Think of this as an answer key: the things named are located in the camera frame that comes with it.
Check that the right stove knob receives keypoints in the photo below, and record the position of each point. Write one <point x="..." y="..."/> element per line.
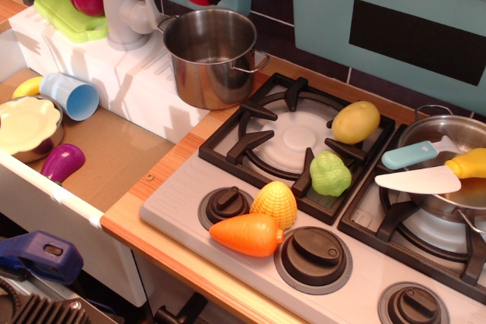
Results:
<point x="409" y="303"/>

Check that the blue clamp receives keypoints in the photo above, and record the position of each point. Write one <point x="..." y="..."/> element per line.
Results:
<point x="41" y="254"/>

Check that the yellow toy corn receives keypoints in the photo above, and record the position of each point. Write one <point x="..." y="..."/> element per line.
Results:
<point x="277" y="200"/>

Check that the white toy sink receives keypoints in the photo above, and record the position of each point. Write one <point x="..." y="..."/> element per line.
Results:
<point x="139" y="117"/>

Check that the teal cabinet panel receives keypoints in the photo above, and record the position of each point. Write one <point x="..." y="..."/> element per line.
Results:
<point x="435" y="47"/>

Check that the light blue plastic cup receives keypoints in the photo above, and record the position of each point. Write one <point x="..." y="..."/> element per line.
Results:
<point x="79" y="100"/>

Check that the right black burner grate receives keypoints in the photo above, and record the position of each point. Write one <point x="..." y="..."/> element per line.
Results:
<point x="390" y="222"/>

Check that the white toy knife yellow handle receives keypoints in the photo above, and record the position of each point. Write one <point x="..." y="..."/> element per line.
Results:
<point x="446" y="178"/>

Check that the middle stove knob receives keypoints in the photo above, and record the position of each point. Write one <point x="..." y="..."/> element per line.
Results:
<point x="313" y="261"/>

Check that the stove knob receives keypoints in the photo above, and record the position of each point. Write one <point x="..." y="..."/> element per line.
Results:
<point x="313" y="261"/>
<point x="223" y="203"/>
<point x="409" y="303"/>

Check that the yellow toy banana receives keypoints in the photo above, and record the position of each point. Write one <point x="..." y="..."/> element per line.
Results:
<point x="29" y="87"/>

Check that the grey toy stove top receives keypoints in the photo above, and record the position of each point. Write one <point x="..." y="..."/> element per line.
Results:
<point x="173" y="209"/>

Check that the shallow steel pan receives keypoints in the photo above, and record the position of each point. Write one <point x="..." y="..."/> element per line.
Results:
<point x="468" y="204"/>

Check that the left stove knob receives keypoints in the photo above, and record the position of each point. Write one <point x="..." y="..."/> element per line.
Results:
<point x="223" y="203"/>

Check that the green toy lettuce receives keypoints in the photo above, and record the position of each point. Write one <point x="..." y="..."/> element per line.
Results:
<point x="329" y="174"/>

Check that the cream scalloped plate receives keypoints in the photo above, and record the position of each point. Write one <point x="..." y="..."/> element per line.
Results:
<point x="24" y="124"/>

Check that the black burner grate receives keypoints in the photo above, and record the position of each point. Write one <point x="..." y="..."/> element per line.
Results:
<point x="275" y="134"/>
<point x="390" y="222"/>

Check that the tall steel pot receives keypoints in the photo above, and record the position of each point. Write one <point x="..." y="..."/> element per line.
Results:
<point x="213" y="56"/>

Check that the purple toy eggplant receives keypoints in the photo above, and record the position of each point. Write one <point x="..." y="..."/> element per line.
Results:
<point x="62" y="162"/>

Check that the yellow toy potato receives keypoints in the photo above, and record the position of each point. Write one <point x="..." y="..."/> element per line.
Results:
<point x="356" y="122"/>

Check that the orange toy carrot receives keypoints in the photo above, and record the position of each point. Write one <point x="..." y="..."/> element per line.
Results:
<point x="254" y="234"/>

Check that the grey toy faucet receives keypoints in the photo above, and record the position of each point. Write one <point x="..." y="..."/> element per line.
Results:
<point x="130" y="22"/>

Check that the left black burner grate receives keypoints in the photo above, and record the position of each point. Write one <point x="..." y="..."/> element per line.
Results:
<point x="275" y="134"/>

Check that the green cutting board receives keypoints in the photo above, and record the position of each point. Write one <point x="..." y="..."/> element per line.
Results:
<point x="71" y="23"/>

